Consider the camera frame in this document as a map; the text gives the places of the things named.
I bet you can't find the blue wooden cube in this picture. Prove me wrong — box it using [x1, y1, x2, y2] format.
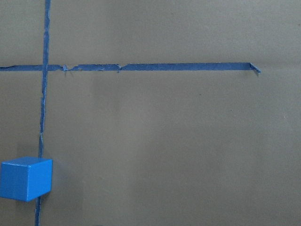
[0, 156, 53, 202]

